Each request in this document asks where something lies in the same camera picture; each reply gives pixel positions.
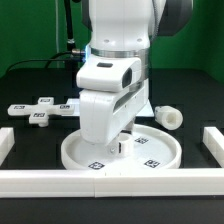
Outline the white round table top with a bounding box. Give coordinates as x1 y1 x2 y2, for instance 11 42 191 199
61 124 182 174

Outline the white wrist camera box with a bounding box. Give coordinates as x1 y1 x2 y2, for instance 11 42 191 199
76 56 141 92

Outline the black vertical pole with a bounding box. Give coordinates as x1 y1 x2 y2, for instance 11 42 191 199
64 0 77 70

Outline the white front fence bar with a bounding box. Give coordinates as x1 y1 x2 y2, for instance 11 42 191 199
0 168 224 198

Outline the black cable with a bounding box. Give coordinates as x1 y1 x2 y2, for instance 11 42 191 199
6 48 88 76

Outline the white left fence bar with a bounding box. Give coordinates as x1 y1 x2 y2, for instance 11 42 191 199
0 127 15 166

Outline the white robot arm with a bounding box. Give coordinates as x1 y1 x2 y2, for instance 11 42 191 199
76 0 193 154

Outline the white fence bar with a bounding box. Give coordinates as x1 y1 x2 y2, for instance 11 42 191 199
203 127 224 168
0 127 15 166
0 168 224 198

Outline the white marker sheet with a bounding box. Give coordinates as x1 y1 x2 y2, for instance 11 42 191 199
66 98 154 117

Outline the white right fence bar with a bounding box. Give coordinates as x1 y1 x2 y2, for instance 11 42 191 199
203 127 224 168

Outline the white cross-shaped table base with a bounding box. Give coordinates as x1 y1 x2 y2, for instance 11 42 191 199
7 97 75 127

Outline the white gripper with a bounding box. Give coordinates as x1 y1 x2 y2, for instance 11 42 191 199
80 80 149 155

